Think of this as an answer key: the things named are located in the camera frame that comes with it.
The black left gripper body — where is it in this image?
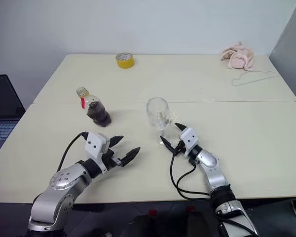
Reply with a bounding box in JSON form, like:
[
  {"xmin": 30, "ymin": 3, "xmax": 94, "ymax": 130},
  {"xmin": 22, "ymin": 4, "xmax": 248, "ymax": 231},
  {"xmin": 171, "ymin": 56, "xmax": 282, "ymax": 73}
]
[{"xmin": 102, "ymin": 149, "xmax": 125, "ymax": 171}]

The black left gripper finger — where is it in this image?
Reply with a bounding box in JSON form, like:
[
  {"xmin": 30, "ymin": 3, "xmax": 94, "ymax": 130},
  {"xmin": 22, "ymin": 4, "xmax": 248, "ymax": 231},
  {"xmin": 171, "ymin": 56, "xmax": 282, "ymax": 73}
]
[
  {"xmin": 120, "ymin": 147, "xmax": 141, "ymax": 166},
  {"xmin": 109, "ymin": 135, "xmax": 125, "ymax": 149}
]

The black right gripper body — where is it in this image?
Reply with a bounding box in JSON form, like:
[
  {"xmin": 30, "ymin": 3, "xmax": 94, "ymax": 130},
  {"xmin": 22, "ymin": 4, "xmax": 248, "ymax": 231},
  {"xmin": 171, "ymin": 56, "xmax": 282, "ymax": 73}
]
[{"xmin": 175, "ymin": 139, "xmax": 187, "ymax": 157}]

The plastic bottle with dark drink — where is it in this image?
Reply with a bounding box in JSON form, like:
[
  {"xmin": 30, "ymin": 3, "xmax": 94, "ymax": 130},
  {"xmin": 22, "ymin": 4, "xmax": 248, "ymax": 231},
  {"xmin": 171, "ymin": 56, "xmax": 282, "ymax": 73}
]
[{"xmin": 75, "ymin": 86, "xmax": 112, "ymax": 128}]

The clear wine glass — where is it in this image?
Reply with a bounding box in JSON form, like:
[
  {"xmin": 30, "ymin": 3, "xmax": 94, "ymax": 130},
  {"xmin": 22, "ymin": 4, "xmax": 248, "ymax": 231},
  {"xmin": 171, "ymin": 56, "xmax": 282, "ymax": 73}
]
[{"xmin": 146, "ymin": 97, "xmax": 170, "ymax": 146}]

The yellow tape roll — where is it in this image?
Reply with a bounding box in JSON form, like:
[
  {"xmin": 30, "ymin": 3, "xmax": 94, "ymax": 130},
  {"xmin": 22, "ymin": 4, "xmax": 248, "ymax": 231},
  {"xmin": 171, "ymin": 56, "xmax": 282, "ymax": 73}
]
[{"xmin": 115, "ymin": 52, "xmax": 135, "ymax": 70}]

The pink crumpled cloth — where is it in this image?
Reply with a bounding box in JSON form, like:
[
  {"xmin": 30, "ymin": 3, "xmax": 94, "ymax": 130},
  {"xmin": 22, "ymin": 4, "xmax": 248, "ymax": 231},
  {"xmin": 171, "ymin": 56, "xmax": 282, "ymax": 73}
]
[{"xmin": 220, "ymin": 41, "xmax": 256, "ymax": 72}]

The dark laptop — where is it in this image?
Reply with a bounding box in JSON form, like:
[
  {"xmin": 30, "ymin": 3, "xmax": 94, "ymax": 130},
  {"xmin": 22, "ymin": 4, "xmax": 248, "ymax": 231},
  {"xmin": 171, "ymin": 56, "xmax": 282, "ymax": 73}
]
[{"xmin": 0, "ymin": 74, "xmax": 25, "ymax": 163}]

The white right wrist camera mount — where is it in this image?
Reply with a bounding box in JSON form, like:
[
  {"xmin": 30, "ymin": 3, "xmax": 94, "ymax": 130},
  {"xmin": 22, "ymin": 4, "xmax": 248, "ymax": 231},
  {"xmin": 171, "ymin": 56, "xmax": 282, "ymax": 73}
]
[{"xmin": 179, "ymin": 127, "xmax": 200, "ymax": 158}]

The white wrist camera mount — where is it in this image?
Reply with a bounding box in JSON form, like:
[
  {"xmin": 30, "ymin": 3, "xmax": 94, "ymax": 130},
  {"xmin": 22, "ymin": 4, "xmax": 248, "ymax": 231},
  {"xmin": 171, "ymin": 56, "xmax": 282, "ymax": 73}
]
[
  {"xmin": 85, "ymin": 132, "xmax": 111, "ymax": 175},
  {"xmin": 179, "ymin": 127, "xmax": 200, "ymax": 158}
]

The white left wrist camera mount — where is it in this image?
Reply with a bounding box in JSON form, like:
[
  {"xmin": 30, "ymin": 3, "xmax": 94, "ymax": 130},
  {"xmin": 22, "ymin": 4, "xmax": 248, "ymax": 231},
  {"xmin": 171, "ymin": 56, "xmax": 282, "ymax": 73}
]
[{"xmin": 85, "ymin": 132, "xmax": 111, "ymax": 175}]

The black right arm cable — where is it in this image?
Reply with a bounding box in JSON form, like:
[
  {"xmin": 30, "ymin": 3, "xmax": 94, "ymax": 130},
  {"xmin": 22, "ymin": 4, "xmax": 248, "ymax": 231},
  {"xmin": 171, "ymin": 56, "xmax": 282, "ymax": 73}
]
[{"xmin": 169, "ymin": 149, "xmax": 214, "ymax": 201}]

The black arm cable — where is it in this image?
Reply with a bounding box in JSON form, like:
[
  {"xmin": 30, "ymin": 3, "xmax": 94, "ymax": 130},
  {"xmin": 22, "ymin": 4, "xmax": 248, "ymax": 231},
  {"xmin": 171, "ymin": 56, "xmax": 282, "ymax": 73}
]
[
  {"xmin": 169, "ymin": 149, "xmax": 214, "ymax": 201},
  {"xmin": 58, "ymin": 132, "xmax": 89, "ymax": 171}
]

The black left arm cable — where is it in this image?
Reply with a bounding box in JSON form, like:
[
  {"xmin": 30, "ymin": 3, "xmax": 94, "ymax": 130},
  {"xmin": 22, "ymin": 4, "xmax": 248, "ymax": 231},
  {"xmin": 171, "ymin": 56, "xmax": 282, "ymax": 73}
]
[{"xmin": 58, "ymin": 132, "xmax": 89, "ymax": 171}]

